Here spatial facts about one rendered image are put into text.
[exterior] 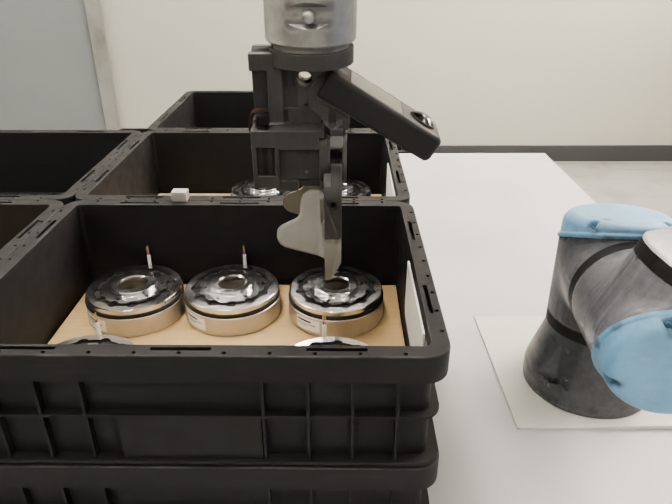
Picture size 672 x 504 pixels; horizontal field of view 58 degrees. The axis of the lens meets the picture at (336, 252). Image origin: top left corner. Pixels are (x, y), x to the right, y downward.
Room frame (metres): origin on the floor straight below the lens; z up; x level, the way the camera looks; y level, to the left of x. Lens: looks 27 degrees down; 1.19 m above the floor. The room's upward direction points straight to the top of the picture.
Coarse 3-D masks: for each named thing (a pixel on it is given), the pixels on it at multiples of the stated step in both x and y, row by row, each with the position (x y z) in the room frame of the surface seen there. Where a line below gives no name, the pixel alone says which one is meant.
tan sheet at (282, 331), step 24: (288, 288) 0.62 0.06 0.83; (384, 288) 0.62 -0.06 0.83; (72, 312) 0.57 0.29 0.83; (288, 312) 0.57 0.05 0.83; (384, 312) 0.57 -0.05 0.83; (72, 336) 0.52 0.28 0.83; (144, 336) 0.52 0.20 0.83; (168, 336) 0.52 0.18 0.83; (192, 336) 0.52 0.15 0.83; (216, 336) 0.52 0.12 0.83; (240, 336) 0.52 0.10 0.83; (264, 336) 0.52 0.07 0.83; (288, 336) 0.52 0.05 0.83; (312, 336) 0.52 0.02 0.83; (360, 336) 0.52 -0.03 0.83; (384, 336) 0.52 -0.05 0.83
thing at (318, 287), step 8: (320, 280) 0.57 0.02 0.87; (328, 280) 0.58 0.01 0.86; (336, 280) 0.58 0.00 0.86; (344, 280) 0.58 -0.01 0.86; (352, 280) 0.57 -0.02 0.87; (320, 288) 0.56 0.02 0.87; (352, 288) 0.56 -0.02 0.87; (328, 296) 0.55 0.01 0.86; (336, 296) 0.54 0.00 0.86; (344, 296) 0.55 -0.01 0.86
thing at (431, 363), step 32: (416, 224) 0.58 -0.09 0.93; (416, 256) 0.51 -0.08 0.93; (0, 352) 0.36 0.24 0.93; (32, 352) 0.36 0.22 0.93; (64, 352) 0.36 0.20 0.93; (96, 352) 0.36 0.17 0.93; (128, 352) 0.36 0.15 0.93; (160, 352) 0.36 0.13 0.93; (192, 352) 0.36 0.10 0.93; (224, 352) 0.36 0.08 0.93; (256, 352) 0.36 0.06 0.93; (288, 352) 0.36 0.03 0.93; (320, 352) 0.36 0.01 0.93; (352, 352) 0.36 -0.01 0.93; (384, 352) 0.36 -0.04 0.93; (416, 352) 0.36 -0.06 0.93; (448, 352) 0.36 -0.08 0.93
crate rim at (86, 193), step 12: (144, 132) 0.94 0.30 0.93; (156, 132) 0.94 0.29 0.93; (168, 132) 0.94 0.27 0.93; (180, 132) 0.94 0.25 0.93; (192, 132) 0.94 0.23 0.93; (204, 132) 0.94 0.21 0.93; (216, 132) 0.94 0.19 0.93; (228, 132) 0.94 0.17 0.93; (240, 132) 0.94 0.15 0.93; (348, 132) 0.94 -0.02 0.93; (360, 132) 0.94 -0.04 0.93; (372, 132) 0.94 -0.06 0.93; (132, 144) 0.87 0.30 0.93; (120, 156) 0.82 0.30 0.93; (396, 156) 0.82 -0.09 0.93; (108, 168) 0.76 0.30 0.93; (396, 168) 0.76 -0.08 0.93; (96, 180) 0.72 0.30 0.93; (396, 180) 0.72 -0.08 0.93; (84, 192) 0.68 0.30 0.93; (396, 192) 0.69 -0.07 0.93; (408, 192) 0.68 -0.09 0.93
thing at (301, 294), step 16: (304, 272) 0.60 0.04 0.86; (320, 272) 0.61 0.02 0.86; (336, 272) 0.60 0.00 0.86; (352, 272) 0.61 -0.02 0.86; (368, 272) 0.60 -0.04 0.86; (304, 288) 0.57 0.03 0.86; (368, 288) 0.57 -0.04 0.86; (304, 304) 0.53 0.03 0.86; (320, 304) 0.54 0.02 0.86; (336, 304) 0.53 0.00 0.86; (352, 304) 0.54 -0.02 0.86; (368, 304) 0.53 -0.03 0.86
